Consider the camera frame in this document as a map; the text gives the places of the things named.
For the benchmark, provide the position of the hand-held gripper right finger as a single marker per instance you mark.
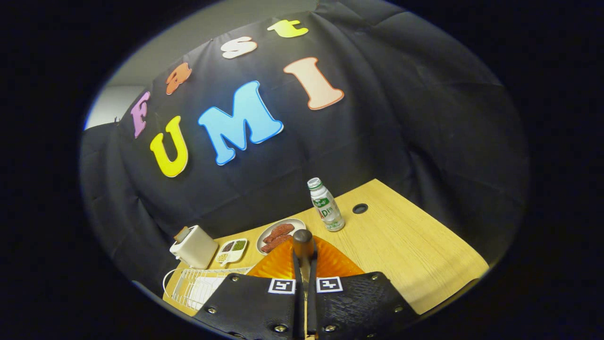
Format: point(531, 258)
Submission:
point(313, 307)

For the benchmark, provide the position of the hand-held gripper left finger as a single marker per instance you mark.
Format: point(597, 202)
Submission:
point(297, 307)

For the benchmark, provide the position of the white plate with sausages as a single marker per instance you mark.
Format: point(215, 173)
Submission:
point(300, 225)

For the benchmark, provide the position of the white divided bean dish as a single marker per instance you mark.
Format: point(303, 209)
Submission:
point(231, 252)

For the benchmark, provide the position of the red sausage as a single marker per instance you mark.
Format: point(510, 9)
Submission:
point(276, 242)
point(281, 230)

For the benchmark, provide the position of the white green-label drink bottle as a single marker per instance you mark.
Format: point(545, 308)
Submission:
point(326, 208)

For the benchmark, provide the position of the white toaster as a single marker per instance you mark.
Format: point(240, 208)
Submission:
point(196, 248)

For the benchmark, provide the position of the bread slice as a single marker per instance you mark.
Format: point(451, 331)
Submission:
point(181, 233)

